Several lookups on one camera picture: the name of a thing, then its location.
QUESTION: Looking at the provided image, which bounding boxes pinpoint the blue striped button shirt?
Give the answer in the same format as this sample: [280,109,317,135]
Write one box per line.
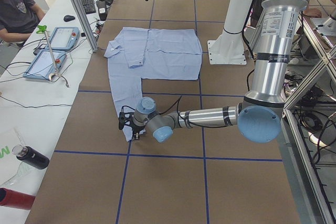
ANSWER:
[103,26,203,142]

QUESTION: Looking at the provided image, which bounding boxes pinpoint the black keyboard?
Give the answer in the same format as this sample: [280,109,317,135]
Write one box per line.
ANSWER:
[80,0,96,14]

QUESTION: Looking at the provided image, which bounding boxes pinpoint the black computer mouse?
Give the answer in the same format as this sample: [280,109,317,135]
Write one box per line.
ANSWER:
[64,15,76,22]

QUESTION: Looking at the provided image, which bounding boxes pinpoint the upper blue teach pendant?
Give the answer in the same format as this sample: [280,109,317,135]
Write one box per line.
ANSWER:
[50,27,80,51]

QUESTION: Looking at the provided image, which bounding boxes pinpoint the blue teach pendant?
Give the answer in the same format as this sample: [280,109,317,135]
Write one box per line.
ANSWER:
[23,49,66,81]
[50,27,80,51]

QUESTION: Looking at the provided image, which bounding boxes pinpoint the metal stand with green clip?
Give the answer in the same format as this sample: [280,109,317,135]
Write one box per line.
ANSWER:
[36,25,69,88]

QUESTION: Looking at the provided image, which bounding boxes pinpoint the black water bottle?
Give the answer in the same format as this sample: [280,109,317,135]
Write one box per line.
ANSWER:
[12,144,49,169]

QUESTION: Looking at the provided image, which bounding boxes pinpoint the lower blue teach pendant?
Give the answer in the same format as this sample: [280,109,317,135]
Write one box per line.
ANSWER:
[23,49,66,81]

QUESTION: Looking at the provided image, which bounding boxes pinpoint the seated person in grey shirt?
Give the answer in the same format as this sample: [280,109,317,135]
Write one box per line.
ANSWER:
[1,0,45,42]

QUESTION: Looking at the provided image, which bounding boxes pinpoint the clear plastic bag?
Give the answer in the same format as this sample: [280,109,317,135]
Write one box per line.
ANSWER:
[1,128,25,185]

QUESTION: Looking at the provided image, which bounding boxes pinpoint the red water bottle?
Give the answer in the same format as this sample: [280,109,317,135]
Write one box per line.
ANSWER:
[1,188,35,210]

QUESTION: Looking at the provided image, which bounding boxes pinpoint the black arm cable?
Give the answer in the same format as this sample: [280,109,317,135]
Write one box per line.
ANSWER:
[157,94,237,129]

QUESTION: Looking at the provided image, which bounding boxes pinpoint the aluminium frame post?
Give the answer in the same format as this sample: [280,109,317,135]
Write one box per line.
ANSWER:
[71,0,98,52]

